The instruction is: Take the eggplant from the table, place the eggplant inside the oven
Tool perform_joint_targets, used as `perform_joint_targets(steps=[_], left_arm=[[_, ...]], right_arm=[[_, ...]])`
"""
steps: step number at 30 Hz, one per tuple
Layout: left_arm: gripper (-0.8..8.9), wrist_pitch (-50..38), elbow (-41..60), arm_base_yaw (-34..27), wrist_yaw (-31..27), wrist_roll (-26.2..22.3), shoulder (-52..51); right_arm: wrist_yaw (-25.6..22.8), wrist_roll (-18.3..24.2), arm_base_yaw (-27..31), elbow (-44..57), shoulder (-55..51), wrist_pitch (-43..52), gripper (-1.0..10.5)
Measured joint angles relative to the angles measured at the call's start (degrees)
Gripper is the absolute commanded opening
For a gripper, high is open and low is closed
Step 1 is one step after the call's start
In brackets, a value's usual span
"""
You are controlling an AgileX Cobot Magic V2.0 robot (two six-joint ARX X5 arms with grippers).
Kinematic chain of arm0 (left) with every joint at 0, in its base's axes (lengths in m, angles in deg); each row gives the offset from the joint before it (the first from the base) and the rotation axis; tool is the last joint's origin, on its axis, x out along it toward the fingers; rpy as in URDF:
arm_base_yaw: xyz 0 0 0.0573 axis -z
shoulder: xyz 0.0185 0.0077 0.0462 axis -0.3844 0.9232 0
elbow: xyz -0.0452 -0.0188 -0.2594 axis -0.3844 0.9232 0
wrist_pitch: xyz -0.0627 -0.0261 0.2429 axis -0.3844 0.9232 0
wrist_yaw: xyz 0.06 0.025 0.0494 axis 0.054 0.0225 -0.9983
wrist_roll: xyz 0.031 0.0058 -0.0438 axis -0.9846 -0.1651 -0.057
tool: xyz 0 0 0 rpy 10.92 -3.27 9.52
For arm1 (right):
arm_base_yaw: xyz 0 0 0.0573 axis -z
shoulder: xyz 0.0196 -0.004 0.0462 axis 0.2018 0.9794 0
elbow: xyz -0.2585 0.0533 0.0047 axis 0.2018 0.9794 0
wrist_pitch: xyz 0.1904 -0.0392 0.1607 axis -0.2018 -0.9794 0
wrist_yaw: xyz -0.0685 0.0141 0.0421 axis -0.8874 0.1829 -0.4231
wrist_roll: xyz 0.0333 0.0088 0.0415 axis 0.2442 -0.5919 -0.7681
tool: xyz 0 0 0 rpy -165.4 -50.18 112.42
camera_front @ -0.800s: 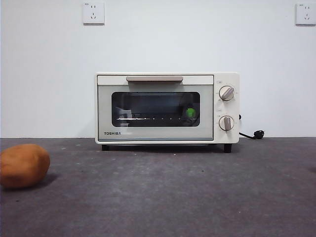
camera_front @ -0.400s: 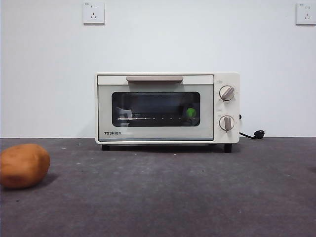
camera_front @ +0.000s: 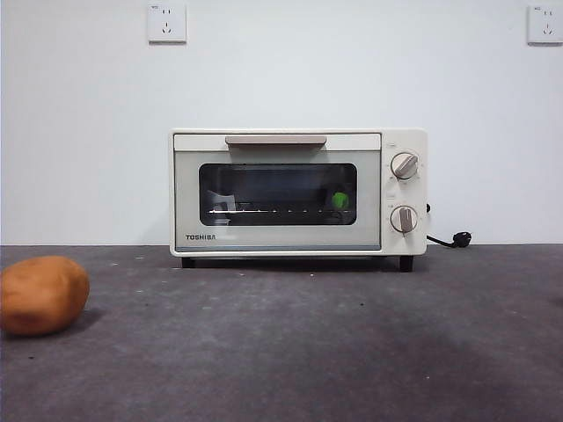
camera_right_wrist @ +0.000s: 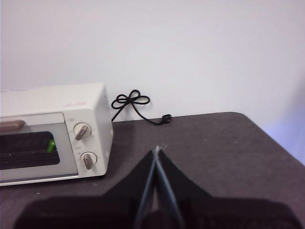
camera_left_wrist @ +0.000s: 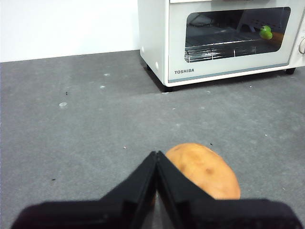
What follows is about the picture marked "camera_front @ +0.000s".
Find glass oven door beige handle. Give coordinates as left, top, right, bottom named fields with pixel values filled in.
left=173, top=133, right=383, bottom=251

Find purple eggplant green stem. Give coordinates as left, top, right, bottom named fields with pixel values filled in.
left=327, top=188, right=353, bottom=213

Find beige oven knob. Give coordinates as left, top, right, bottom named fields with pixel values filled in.
left=390, top=205, right=420, bottom=234
left=390, top=152, right=420, bottom=180

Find white toaster oven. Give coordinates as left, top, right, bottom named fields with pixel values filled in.
left=169, top=127, right=428, bottom=273

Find brown potato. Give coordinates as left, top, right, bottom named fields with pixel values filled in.
left=0, top=255, right=91, bottom=338

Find metal wire oven rack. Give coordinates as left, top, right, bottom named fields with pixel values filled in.
left=209, top=205, right=355, bottom=216

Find black oven power cable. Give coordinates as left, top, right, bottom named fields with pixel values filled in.
left=424, top=201, right=474, bottom=248

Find white wall socket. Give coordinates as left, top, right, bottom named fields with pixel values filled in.
left=147, top=3, right=187, bottom=45
left=527, top=4, right=563, bottom=45

